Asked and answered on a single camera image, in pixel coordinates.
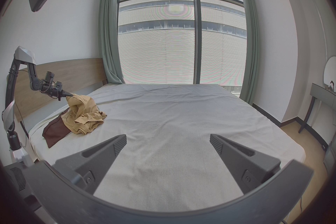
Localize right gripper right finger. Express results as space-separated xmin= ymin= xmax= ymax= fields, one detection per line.
xmin=209 ymin=134 xmax=281 ymax=195

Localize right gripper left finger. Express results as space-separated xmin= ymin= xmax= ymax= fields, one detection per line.
xmin=55 ymin=134 xmax=127 ymax=195

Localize tan shorts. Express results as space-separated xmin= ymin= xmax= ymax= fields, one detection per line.
xmin=61 ymin=94 xmax=107 ymax=135

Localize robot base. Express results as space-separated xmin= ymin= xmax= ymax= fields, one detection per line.
xmin=4 ymin=148 xmax=36 ymax=193

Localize bed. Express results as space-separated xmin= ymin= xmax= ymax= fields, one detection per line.
xmin=13 ymin=58 xmax=306 ymax=211

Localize dark brown shorts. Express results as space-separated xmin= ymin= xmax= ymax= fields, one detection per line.
xmin=42 ymin=110 xmax=72 ymax=148

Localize grey-green curtain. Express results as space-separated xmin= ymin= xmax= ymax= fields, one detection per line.
xmin=99 ymin=0 xmax=125 ymax=84
xmin=234 ymin=0 xmax=260 ymax=106

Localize window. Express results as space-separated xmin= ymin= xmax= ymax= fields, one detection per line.
xmin=115 ymin=0 xmax=248 ymax=99

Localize grey dressing table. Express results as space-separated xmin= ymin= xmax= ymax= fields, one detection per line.
xmin=298 ymin=82 xmax=336 ymax=146

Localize round white mirror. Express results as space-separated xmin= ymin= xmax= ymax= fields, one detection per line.
xmin=323 ymin=56 xmax=336 ymax=92

